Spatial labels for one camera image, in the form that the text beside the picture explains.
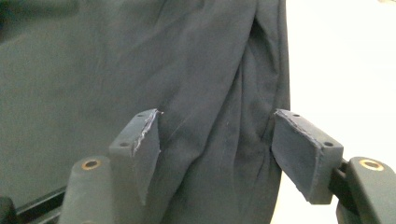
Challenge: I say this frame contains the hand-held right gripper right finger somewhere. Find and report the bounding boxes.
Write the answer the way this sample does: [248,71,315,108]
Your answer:
[271,108,345,206]

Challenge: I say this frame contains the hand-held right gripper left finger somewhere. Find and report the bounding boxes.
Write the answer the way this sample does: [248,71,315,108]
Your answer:
[107,107,163,224]

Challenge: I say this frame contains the black pants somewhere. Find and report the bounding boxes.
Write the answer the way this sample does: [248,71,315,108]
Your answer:
[0,0,291,224]

